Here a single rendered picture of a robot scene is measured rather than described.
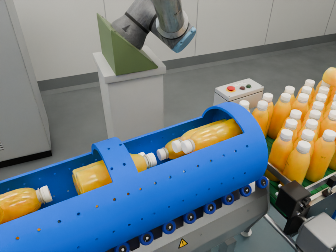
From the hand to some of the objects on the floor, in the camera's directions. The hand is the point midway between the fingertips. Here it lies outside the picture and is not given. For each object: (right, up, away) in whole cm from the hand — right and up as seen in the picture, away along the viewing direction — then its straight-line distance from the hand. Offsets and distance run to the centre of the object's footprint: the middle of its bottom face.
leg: (+67, -93, +104) cm, 155 cm away
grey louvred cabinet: (-167, -33, +186) cm, 252 cm away
